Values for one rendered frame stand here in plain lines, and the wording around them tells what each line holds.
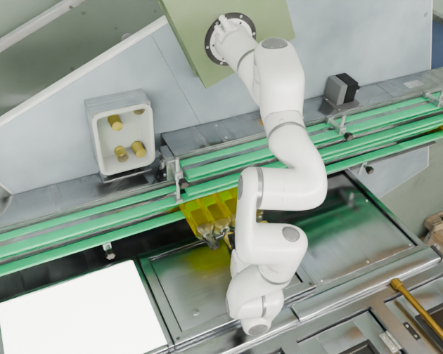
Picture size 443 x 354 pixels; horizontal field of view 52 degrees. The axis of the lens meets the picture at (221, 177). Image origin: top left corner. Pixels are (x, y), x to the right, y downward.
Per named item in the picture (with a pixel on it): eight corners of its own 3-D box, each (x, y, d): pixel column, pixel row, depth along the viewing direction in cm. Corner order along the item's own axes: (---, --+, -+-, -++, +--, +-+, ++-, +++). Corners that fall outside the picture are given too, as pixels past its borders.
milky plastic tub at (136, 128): (94, 160, 145) (101, 178, 139) (83, 100, 130) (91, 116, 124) (147, 147, 151) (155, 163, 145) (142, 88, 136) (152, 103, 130)
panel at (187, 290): (-6, 307, 134) (9, 420, 111) (-9, 302, 132) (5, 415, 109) (261, 218, 165) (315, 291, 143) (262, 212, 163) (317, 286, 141)
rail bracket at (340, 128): (321, 121, 163) (344, 142, 154) (325, 103, 158) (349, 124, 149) (330, 119, 164) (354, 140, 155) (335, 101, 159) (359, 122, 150)
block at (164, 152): (157, 169, 151) (165, 182, 146) (156, 147, 144) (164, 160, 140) (167, 166, 152) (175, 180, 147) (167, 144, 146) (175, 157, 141)
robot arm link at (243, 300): (289, 247, 104) (268, 291, 120) (234, 252, 101) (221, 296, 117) (299, 281, 99) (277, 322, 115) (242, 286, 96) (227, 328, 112)
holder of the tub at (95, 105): (97, 171, 148) (103, 187, 143) (84, 99, 130) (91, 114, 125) (147, 159, 155) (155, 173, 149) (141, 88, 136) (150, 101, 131)
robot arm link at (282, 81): (264, 154, 100) (265, 92, 88) (251, 93, 117) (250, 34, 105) (308, 151, 100) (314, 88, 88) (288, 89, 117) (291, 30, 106)
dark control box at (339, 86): (323, 94, 173) (336, 105, 167) (327, 75, 168) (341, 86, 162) (340, 90, 176) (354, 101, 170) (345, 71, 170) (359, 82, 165)
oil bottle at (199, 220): (173, 199, 153) (199, 244, 139) (173, 186, 150) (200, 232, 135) (189, 194, 155) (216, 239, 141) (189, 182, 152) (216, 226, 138)
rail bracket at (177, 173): (165, 187, 147) (180, 213, 139) (164, 145, 136) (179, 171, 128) (174, 184, 148) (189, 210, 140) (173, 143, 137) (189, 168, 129)
